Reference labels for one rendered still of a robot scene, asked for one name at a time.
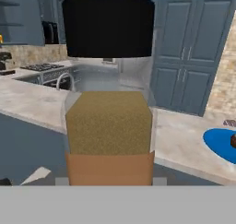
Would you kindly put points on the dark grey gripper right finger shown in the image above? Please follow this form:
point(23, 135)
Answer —
point(159, 181)

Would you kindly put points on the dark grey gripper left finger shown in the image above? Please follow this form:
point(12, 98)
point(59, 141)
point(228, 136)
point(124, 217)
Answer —
point(61, 181)

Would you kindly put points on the cinnamon bottle with black cap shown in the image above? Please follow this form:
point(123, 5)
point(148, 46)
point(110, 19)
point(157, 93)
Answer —
point(108, 126)

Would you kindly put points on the blue counter base panel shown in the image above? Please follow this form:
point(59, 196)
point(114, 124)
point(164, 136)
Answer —
point(27, 147)

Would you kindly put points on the blue plate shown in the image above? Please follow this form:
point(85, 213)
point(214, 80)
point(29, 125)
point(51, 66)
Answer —
point(218, 143)

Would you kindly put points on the brown cupcake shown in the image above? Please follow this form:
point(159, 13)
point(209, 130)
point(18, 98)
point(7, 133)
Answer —
point(233, 140)

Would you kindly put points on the chocolate piece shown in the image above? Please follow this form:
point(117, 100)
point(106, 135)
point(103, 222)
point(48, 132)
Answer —
point(230, 122)

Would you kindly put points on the silver curved tap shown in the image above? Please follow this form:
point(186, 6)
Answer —
point(65, 80)

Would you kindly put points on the silver oven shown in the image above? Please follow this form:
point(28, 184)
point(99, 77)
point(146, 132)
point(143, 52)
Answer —
point(50, 77)

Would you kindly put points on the black gas hob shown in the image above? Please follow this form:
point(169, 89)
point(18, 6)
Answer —
point(41, 66)

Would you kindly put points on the tall blue cupboard run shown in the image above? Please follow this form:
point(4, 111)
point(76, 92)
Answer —
point(187, 55)

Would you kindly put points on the black coffee machine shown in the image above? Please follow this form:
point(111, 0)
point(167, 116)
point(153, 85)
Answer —
point(5, 63)

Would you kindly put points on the black microwave oven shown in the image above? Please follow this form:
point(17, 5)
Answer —
point(50, 32)

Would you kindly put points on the blue wall cupboard run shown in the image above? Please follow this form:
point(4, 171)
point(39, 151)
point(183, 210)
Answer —
point(21, 15)

